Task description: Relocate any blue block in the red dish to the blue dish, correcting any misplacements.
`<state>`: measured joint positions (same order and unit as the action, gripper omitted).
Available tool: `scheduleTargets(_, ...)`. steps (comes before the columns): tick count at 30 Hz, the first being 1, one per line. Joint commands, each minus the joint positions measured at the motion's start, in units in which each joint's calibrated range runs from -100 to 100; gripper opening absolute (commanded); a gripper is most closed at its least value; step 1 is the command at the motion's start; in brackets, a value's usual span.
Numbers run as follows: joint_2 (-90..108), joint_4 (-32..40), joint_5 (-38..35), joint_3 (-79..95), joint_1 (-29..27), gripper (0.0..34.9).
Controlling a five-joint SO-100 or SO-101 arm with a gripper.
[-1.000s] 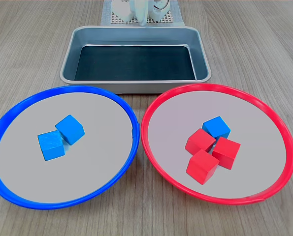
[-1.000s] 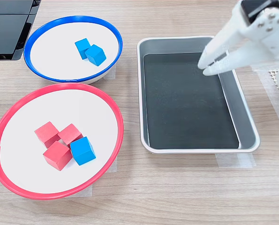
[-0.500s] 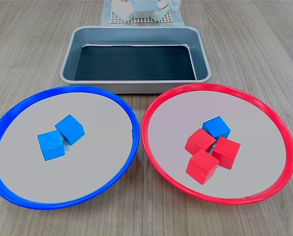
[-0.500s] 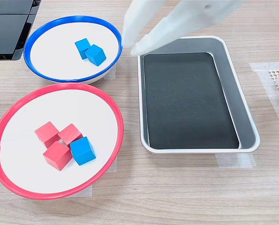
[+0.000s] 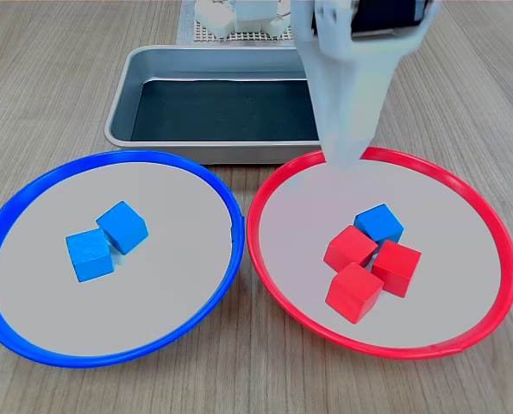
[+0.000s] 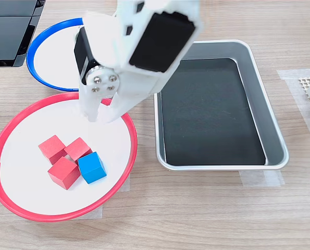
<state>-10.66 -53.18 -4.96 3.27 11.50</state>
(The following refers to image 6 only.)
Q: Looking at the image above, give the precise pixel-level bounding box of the black glossy device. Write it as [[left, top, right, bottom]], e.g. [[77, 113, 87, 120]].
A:
[[0, 0, 46, 68]]

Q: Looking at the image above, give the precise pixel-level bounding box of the blue cube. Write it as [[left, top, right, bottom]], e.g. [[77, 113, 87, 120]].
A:
[[77, 151, 107, 185]]

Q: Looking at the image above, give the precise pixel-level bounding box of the red cube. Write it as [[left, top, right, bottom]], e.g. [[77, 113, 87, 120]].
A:
[[47, 156, 82, 191], [64, 136, 93, 164], [38, 134, 67, 166]]

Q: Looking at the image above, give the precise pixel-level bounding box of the black mat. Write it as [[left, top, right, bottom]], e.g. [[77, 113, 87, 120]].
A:
[[160, 58, 266, 167]]

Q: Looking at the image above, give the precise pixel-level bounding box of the red-rimmed white plate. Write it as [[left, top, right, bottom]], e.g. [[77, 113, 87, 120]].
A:
[[0, 91, 139, 222]]

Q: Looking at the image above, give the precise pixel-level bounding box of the blue-rimmed white plate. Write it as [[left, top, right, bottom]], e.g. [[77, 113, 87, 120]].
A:
[[26, 17, 85, 92]]

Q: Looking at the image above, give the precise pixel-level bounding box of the steel tray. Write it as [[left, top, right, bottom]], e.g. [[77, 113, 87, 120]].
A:
[[153, 39, 290, 172]]

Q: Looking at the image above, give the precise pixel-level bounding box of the pale perforated plate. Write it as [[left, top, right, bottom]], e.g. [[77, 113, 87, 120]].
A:
[[297, 77, 310, 122]]

